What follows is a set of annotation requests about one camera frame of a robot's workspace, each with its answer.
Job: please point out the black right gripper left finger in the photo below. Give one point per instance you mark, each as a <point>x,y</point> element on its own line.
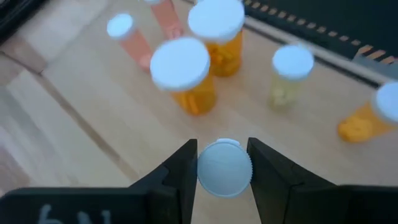
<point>155,205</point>

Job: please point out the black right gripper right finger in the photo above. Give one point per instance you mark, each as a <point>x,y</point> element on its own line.
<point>311,205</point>

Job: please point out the yellow pill bottle white cap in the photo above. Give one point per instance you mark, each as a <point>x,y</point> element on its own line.
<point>224,169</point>
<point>292,62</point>

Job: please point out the small orange pill bottle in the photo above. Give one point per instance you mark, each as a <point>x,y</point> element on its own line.
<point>357,126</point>

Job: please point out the large orange pill bottle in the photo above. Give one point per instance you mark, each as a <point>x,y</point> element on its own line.
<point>180,63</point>
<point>224,59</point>

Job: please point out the pink pill bottle white cap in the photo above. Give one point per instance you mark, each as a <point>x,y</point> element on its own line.
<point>136,51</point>
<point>168,21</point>

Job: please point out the black hazard-striped mat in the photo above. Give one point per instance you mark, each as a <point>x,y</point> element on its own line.
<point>326,15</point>

